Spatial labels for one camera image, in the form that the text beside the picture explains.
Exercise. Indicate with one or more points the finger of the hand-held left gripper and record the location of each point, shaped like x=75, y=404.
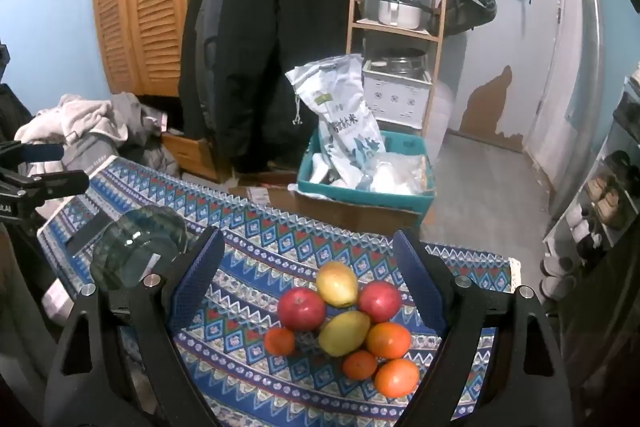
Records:
x=42, y=152
x=55, y=183

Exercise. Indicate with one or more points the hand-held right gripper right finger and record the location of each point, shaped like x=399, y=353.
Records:
x=417, y=277

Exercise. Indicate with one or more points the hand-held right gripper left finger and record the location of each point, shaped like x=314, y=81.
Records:
x=200, y=277

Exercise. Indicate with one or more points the orange persimmon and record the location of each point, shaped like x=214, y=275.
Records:
x=389, y=340
x=397, y=378

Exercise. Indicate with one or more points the yellow pear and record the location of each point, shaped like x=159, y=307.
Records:
x=337, y=284
x=342, y=332

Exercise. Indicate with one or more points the small tangerine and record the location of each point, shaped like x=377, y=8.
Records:
x=280, y=341
x=360, y=365

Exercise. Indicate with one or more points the red apple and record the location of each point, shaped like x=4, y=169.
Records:
x=300, y=309
x=380, y=302

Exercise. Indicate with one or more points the blue patterned tablecloth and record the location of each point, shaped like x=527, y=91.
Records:
x=250, y=252

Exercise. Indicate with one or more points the dark cloth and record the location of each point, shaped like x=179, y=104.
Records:
x=10, y=107

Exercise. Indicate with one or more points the clear glass bowl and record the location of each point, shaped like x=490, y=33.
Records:
x=135, y=242

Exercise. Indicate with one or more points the brown cardboard box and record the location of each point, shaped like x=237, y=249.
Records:
x=350, y=218

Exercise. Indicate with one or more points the grey garment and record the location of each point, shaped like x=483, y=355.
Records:
x=137, y=112

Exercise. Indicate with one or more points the teal box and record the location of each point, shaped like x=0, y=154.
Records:
x=350, y=198

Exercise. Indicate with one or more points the clear plastic bag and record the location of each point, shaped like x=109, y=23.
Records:
x=400, y=174

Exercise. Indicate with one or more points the white shoe rack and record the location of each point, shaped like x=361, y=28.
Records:
x=555, y=232

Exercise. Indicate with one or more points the white plastic bucket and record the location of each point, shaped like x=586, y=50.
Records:
x=442, y=117

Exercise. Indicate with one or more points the white shoes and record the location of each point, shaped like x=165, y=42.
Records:
x=580, y=224

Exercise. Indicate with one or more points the white rice bag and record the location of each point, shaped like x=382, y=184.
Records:
x=345, y=117

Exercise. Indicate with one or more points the wooden louvered wardrobe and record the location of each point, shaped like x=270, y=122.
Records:
x=145, y=7

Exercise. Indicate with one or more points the white lattice basket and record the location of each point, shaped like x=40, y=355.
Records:
x=395, y=99

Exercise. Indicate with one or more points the dark grey jacket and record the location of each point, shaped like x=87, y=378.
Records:
x=200, y=57

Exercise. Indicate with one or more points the beige shoes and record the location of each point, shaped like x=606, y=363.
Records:
x=607, y=199

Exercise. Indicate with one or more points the steel pot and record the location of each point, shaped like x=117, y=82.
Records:
x=400, y=62

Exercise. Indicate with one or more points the wooden shelf rack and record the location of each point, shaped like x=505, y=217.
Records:
x=390, y=30

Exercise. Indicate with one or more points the black hooded coat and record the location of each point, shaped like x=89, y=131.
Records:
x=270, y=32

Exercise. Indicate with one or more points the white door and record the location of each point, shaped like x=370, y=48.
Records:
x=560, y=57

